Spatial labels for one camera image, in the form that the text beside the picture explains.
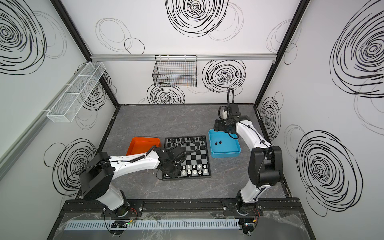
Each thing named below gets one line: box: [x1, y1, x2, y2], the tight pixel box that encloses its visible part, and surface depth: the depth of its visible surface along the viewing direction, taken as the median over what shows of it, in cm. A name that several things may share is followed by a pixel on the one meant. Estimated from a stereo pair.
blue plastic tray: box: [208, 129, 242, 159], surface depth 99 cm
